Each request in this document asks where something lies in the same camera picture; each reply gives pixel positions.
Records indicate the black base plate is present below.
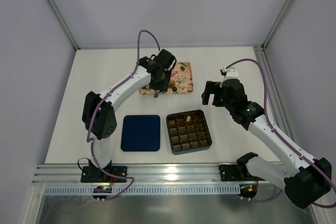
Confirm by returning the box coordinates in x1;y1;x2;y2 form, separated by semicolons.
218;164;254;182
80;165;128;183

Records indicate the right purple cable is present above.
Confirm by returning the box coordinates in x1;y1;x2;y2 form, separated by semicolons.
224;58;336;208

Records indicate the purple cable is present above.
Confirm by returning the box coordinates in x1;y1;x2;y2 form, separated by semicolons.
224;58;336;208
86;29;161;200

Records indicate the dark blue box lid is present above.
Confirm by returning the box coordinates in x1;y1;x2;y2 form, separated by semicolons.
121;115;161;152

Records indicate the dark chocolate box with dividers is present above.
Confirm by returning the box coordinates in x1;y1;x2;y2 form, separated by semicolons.
166;110;212;155

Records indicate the aluminium mounting rail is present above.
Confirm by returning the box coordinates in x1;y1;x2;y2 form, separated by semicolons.
31;163;268;184

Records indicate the right aluminium frame post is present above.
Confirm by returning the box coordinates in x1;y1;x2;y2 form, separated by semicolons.
262;0;296;50

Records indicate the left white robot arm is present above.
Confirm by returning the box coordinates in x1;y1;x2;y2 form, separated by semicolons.
82;49;176;170

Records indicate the aluminium frame post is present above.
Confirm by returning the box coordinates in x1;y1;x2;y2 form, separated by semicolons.
46;0;80;50
262;0;296;50

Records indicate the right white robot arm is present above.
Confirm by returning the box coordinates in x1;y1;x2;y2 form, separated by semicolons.
166;78;335;209

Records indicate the floral rectangular tray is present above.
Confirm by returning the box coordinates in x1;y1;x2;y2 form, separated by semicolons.
138;61;194;96

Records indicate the white slotted cable duct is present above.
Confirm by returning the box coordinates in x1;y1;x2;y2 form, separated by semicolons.
44;184;240;196

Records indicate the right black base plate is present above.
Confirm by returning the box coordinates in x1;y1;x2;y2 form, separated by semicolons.
218;164;254;182

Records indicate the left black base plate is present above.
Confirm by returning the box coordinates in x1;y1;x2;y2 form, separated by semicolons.
80;165;128;183

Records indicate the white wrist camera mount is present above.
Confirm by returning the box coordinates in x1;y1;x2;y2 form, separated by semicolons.
220;67;239;84

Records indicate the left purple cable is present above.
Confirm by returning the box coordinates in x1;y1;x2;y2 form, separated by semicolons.
86;29;161;200

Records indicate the left aluminium frame post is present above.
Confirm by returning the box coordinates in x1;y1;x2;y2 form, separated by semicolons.
46;0;80;50

